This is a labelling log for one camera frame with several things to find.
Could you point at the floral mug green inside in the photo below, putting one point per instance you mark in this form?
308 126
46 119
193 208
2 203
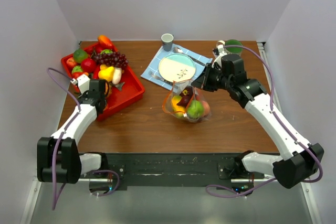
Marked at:
231 46

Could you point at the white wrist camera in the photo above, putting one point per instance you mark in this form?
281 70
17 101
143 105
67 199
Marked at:
219 51
82 83

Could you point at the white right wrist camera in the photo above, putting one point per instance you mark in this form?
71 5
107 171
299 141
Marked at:
219 51

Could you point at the blue checked cloth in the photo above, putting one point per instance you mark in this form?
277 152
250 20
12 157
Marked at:
153 65

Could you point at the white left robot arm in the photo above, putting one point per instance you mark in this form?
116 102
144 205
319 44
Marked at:
58 158

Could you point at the red pomegranate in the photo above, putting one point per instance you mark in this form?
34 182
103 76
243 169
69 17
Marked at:
98 49

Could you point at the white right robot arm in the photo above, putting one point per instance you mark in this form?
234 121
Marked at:
298 159

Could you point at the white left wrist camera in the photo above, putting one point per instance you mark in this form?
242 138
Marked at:
82 83

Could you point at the red apple at tray left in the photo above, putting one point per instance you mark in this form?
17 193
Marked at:
70 63

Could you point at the orange peach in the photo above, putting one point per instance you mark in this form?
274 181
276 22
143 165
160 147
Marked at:
206 108

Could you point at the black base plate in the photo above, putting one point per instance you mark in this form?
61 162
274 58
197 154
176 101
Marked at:
176 169

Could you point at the small pineapple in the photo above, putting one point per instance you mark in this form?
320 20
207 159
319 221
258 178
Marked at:
110 85

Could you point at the clear zip bag orange zipper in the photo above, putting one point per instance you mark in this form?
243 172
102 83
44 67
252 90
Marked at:
167 108

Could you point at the green apple at tray back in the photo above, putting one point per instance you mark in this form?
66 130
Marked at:
106 51

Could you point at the cream and teal plate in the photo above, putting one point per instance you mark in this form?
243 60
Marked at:
177 67

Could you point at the green lime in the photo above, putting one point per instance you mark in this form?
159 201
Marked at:
80 55

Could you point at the green custard apple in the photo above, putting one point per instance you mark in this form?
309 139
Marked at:
76 69

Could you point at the grey paper cup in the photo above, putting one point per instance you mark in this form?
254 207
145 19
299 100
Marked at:
167 41

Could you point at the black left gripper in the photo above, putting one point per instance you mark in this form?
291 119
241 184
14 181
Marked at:
84 95

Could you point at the orange yellow mango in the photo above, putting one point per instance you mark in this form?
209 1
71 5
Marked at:
177 109

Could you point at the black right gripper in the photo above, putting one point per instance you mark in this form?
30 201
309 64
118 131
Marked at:
203 82

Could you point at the metal fork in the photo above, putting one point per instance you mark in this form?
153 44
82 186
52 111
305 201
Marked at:
164 81

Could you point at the metal spoon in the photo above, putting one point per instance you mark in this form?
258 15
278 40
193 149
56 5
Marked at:
179 50

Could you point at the yellow bell pepper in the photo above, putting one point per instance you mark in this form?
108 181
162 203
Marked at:
106 73

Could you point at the dark red grape bunch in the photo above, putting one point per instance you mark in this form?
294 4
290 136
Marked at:
114 59

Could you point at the red strawberry fruit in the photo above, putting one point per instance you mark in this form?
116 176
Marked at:
75 75

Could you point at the dark purple plum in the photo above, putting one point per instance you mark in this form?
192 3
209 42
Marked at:
187 95

